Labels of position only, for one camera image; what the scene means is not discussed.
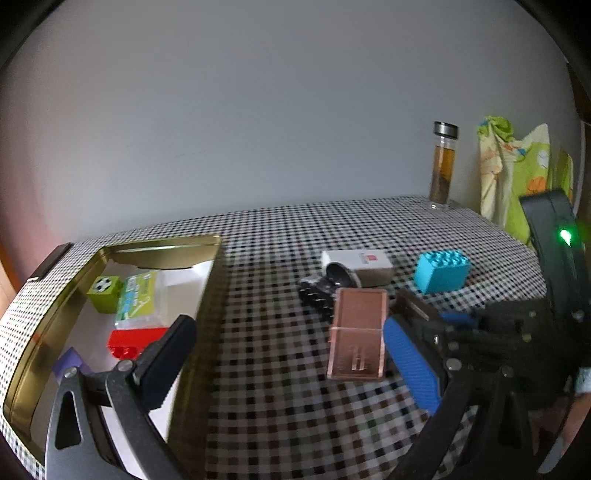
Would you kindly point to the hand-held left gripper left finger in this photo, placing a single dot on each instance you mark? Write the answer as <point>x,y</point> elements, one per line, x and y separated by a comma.
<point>171,350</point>

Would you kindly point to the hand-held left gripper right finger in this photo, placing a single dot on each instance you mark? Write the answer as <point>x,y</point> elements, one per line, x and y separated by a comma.
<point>411,364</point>

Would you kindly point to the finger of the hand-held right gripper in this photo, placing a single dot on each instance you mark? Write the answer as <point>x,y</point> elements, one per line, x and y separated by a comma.
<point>457,350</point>
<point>457,319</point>

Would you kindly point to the red toy brick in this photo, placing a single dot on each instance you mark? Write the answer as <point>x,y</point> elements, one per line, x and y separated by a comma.
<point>134,341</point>

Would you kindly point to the clear plastic box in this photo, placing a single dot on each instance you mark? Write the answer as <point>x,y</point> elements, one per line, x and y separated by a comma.
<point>141,300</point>

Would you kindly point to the copper-coloured case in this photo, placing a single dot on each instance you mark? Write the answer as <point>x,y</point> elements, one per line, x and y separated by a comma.
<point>358,337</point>

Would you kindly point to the gold metal tin tray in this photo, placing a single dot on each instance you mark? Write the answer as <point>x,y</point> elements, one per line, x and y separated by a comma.
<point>210,295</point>

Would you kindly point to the green cube with ball print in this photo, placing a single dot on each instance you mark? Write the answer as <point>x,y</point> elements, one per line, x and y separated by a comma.
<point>104,295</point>

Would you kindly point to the purple block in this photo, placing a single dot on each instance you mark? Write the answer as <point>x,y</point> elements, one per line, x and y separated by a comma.
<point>69,360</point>

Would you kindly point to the person's right forearm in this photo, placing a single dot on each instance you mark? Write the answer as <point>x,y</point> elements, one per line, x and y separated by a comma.
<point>579,415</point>

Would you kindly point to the cyan toy brick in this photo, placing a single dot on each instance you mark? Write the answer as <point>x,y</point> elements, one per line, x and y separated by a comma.
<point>438,274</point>

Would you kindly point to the white paper liner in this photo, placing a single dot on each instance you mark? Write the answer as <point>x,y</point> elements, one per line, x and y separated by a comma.
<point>184,286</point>

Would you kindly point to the white box with red mark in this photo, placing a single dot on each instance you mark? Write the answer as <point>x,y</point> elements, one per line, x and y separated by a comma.
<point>369,263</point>

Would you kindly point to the checkered tablecloth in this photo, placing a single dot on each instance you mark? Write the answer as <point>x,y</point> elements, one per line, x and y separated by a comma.
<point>277,360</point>

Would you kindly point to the green printed cloth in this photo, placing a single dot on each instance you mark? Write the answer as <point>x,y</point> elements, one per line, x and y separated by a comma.
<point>521,184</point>

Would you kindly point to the glass bottle with metal cap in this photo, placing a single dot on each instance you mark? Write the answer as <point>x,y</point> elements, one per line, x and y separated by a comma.
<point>442,170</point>

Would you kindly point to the black flat rectangular object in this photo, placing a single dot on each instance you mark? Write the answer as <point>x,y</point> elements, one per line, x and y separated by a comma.
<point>48,262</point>

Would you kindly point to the wooden door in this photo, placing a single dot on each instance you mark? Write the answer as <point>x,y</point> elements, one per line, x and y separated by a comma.
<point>4,277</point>

